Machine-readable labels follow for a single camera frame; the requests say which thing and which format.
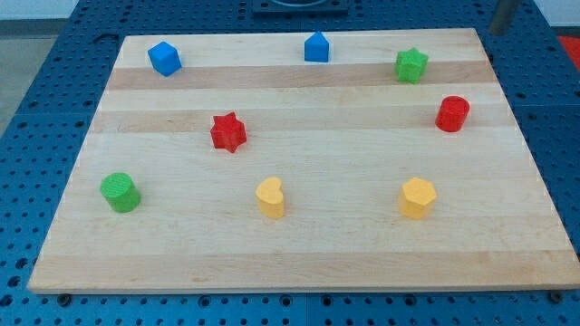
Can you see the red star block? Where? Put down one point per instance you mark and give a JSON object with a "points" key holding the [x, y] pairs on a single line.
{"points": [[228, 132]]}

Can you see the green star block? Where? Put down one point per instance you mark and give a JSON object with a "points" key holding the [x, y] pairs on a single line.
{"points": [[410, 65]]}

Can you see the yellow heart block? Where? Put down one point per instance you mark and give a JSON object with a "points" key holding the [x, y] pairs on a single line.
{"points": [[270, 197]]}

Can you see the wooden board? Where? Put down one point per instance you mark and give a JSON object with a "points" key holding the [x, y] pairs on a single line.
{"points": [[343, 137]]}

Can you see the blue pentagon block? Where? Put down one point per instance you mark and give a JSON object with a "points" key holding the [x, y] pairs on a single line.
{"points": [[316, 48]]}

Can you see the yellow hexagon block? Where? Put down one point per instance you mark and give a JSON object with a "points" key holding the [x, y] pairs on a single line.
{"points": [[417, 198]]}

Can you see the blue cube block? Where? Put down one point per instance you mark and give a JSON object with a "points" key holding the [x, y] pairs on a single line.
{"points": [[164, 58]]}

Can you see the red cylinder block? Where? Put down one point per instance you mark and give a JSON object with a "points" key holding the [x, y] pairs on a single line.
{"points": [[452, 114]]}

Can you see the green cylinder block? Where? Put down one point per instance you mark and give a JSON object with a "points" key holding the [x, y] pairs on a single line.
{"points": [[120, 192]]}

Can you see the grey metal rod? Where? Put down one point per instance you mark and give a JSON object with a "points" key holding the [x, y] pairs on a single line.
{"points": [[503, 15]]}

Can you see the red object at edge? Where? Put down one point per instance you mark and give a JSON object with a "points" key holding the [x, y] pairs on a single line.
{"points": [[571, 45]]}

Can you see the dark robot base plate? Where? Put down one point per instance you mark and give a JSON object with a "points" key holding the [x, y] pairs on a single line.
{"points": [[268, 7]]}

